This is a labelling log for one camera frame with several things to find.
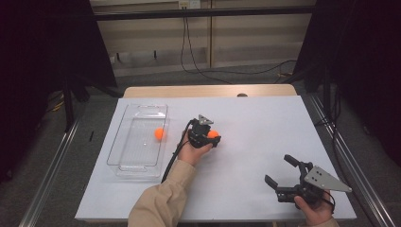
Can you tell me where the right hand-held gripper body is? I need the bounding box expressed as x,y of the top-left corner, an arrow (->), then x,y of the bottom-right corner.
276,161 -> 354,206

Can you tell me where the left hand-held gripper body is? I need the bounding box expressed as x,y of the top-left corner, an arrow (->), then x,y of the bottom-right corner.
187,113 -> 215,149

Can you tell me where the clear plastic container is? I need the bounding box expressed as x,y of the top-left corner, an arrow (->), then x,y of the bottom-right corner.
106,103 -> 169,181

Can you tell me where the person's left hand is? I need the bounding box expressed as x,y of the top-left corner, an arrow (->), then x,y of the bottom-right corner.
177,131 -> 214,167

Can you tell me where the person's right hand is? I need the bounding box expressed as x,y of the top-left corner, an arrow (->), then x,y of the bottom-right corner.
293,190 -> 336,227

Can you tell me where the white table mat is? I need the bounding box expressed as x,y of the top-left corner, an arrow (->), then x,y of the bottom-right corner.
75,96 -> 357,221

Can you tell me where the light wooden table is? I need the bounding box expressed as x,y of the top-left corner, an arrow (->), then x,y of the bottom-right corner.
122,83 -> 298,98

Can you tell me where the black metal stand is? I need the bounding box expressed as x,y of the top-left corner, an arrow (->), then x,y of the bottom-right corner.
321,67 -> 337,122
61,70 -> 124,132

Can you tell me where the black curtain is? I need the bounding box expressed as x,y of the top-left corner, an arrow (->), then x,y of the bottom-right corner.
292,0 -> 401,168
0,0 -> 118,183

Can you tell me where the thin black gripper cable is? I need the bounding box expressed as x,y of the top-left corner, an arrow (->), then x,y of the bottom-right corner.
323,189 -> 337,216

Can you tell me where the aluminium frame rail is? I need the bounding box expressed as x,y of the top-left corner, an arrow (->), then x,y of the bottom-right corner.
18,119 -> 81,227
309,94 -> 395,227

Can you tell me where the black power cable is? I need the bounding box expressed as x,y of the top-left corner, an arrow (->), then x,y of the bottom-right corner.
180,9 -> 235,85
183,9 -> 299,77

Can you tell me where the white wall socket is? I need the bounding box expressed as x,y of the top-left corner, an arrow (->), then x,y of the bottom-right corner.
178,0 -> 201,9

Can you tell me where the yellow cable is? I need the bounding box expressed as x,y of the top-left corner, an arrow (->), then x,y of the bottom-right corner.
46,94 -> 65,114

